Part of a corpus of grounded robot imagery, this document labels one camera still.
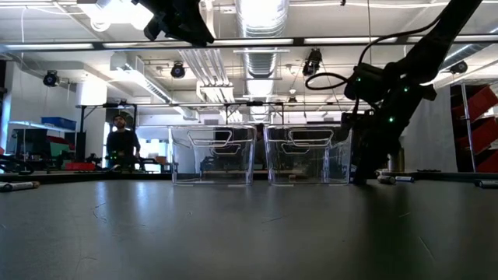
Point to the black ceiling spotlight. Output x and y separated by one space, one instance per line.
50 78
459 67
177 71
313 64

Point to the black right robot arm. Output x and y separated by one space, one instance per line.
439 43

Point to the black overhead frame bar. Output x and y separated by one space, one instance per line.
400 39

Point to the blue storage crate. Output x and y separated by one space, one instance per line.
58 123

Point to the small copper-black battery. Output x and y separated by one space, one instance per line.
486 184

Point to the red storage bin rack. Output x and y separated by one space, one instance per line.
482 101

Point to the small silver battery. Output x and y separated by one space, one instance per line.
386 179
404 179

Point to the red tray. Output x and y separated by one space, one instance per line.
79 166

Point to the white rectangular air duct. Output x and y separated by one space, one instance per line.
132 74

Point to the white wall shelf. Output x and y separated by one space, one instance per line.
31 125

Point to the white ceiling pipe bundle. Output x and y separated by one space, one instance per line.
210 74

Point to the white partition panel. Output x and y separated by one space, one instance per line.
432 136

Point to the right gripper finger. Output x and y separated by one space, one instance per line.
389 155
365 167

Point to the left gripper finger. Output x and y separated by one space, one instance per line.
155 28
200 40

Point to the silver ventilation duct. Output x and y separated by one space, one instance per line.
260 62
474 48

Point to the black aluminium table frame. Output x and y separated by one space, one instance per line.
443 176

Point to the person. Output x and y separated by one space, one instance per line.
122 148

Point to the green box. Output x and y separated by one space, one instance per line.
60 149

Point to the clear plastic bin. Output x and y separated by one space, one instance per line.
212 155
311 155

